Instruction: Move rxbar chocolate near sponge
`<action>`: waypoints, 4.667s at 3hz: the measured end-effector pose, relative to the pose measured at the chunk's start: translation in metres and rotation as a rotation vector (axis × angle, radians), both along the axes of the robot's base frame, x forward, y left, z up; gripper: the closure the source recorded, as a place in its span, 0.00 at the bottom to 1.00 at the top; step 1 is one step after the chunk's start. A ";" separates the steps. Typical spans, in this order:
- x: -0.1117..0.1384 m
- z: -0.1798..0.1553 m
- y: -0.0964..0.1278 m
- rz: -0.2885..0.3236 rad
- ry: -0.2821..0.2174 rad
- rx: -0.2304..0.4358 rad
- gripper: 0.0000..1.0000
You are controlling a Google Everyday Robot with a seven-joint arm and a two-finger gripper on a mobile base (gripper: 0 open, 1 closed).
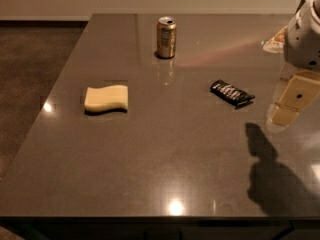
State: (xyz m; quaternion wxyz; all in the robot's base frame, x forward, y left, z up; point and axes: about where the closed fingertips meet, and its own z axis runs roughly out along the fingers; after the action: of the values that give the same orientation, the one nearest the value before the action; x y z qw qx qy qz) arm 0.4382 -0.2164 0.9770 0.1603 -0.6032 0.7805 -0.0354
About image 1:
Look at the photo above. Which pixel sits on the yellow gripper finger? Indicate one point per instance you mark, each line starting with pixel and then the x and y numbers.
pixel 301 90

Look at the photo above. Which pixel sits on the black rxbar chocolate wrapper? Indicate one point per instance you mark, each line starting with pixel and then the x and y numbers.
pixel 231 94

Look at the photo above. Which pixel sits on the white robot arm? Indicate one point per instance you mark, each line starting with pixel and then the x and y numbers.
pixel 300 43

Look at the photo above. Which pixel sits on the yellow wavy sponge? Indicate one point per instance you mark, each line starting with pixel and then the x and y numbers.
pixel 106 98

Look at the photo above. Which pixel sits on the gold soda can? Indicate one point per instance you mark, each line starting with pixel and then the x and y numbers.
pixel 166 37

